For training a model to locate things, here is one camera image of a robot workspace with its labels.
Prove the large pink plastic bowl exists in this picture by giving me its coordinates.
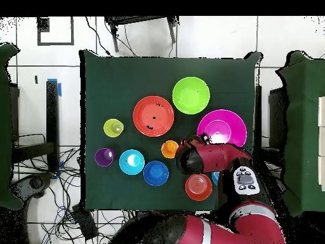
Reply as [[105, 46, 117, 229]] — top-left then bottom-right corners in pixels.
[[196, 109, 248, 148]]

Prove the orange plastic cup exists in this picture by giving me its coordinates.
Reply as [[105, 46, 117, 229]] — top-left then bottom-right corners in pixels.
[[161, 140, 180, 159]]

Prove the orange translucent bowl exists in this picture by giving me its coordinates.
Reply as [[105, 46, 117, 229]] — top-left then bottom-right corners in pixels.
[[184, 173, 213, 202]]

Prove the green plastic bowl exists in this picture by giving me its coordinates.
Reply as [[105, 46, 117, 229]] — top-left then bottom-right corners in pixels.
[[171, 76, 211, 116]]

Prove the dark blue ribbed bowl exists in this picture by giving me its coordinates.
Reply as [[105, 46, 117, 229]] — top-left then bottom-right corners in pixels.
[[142, 160, 170, 187]]

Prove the red-orange shallow bowl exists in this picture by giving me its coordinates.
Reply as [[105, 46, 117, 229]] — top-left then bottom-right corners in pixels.
[[132, 95, 175, 138]]

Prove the cyan ribbed bowl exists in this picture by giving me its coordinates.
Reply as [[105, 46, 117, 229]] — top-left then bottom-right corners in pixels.
[[118, 149, 146, 176]]

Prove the yellow plastic cup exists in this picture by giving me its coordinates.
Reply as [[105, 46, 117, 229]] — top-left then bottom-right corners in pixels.
[[103, 118, 125, 139]]

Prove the purple plastic cup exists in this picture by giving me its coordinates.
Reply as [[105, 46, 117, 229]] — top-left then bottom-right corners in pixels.
[[94, 147, 116, 168]]

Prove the dark green table cloth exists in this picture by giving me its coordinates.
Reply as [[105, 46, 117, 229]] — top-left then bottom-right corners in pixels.
[[79, 49, 263, 212]]

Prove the dark green side cloth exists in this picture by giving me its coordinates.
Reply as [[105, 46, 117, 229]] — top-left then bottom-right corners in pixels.
[[0, 42, 23, 210], [275, 50, 325, 217]]

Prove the white box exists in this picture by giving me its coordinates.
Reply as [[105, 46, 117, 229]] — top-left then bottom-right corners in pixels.
[[317, 96, 325, 127], [317, 156, 325, 191], [317, 126, 325, 156]]

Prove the blue tape strip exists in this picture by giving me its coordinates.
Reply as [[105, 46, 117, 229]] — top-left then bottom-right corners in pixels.
[[47, 78, 62, 97], [51, 160, 65, 180]]

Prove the black power strip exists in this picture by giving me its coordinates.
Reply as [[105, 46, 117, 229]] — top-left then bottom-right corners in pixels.
[[71, 203, 99, 241]]

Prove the black metal stool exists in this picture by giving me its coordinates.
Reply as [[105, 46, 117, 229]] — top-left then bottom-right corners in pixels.
[[103, 16, 180, 53]]

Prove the black floor stand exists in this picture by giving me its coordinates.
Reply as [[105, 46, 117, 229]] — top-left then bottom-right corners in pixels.
[[11, 79, 60, 172]]

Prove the black floor device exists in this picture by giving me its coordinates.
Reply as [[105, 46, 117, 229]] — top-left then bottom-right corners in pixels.
[[10, 172, 55, 212]]

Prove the thin black floor cable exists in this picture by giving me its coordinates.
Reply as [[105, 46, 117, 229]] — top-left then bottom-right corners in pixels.
[[84, 16, 113, 57]]

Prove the bundle of floor cables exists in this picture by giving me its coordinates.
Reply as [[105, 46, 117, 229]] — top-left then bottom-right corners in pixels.
[[15, 132, 138, 244]]

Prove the black square frame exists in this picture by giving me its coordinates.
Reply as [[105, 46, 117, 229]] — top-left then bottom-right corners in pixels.
[[37, 16, 75, 47]]

